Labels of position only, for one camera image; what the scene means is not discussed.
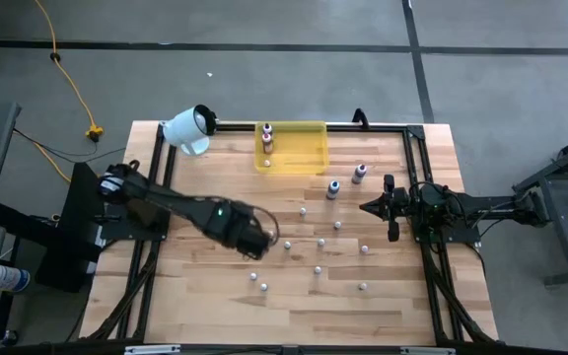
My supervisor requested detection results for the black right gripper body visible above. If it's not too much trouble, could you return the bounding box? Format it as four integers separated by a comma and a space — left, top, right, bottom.
384, 175, 413, 243

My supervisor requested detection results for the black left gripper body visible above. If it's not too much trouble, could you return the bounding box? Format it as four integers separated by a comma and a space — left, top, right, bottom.
232, 221, 273, 261

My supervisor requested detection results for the black clamp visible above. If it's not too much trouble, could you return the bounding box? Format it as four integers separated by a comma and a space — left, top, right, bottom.
351, 106, 371, 130

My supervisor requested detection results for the yellow translucent plastic tray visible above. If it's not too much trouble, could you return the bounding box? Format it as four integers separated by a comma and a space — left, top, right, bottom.
254, 120, 330, 177

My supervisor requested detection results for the white cylindrical projector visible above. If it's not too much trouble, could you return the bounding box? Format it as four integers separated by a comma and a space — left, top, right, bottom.
159, 104, 219, 158

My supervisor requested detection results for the dark metal side table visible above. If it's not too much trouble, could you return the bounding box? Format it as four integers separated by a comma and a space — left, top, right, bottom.
512, 125, 568, 288

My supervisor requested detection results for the black equipment box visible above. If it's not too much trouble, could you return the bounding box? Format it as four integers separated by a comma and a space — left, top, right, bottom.
35, 162, 108, 293

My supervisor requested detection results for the white cylindrical can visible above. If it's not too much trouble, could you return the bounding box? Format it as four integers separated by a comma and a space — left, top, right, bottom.
0, 264, 32, 294

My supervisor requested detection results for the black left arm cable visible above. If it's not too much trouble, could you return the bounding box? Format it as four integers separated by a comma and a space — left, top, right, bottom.
251, 204, 282, 248

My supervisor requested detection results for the black aluminium table frame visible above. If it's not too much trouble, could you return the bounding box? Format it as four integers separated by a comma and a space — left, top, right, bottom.
84, 120, 495, 346

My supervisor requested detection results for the silver bracket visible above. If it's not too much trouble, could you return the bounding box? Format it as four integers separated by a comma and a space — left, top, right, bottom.
400, 346, 457, 355
124, 344, 181, 355

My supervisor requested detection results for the thin black floor cable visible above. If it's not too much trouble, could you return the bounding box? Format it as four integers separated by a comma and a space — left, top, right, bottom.
12, 127, 128, 165

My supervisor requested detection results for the yellow extension cable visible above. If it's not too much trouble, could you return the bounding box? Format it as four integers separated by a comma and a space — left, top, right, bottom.
32, 141, 74, 184
34, 0, 106, 143

